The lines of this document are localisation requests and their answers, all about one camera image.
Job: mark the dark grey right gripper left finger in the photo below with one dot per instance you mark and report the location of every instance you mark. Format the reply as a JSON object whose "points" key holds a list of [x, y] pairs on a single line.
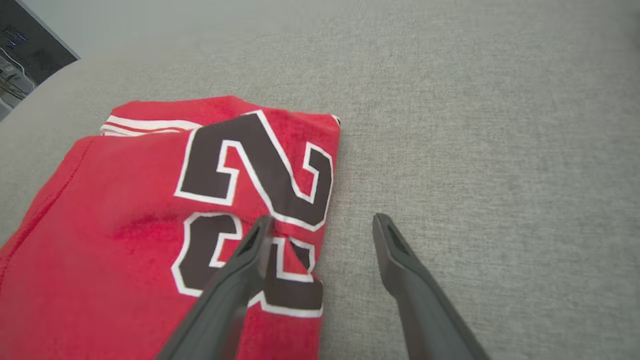
{"points": [[215, 320]]}

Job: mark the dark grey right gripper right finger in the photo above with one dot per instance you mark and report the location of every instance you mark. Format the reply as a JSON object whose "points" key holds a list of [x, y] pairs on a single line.
{"points": [[430, 325]]}

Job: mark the red jersey with black number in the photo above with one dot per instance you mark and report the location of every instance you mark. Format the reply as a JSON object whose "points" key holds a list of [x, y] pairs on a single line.
{"points": [[100, 200]]}

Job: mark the black computer case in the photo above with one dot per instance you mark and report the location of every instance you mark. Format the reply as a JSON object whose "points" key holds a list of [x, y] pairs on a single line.
{"points": [[25, 45]]}

